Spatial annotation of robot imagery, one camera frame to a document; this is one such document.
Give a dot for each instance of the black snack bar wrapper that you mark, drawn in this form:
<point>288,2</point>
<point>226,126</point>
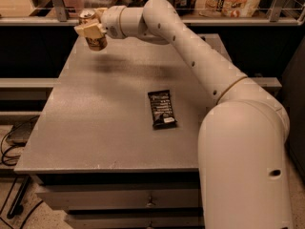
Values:
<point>162,109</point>

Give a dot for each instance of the grey metal shelf rail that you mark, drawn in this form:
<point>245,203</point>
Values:
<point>63,13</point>

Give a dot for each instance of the orange soda can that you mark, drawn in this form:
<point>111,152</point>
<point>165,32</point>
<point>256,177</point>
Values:
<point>95,44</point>

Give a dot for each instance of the grey drawer cabinet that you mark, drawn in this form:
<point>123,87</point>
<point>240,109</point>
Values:
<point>94,150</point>

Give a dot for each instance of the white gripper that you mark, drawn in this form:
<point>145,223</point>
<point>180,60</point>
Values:
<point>111,23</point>

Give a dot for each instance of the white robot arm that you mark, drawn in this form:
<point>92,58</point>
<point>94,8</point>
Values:
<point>241,141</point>

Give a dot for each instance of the dark box on floor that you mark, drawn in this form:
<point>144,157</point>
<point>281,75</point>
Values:
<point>20,134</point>

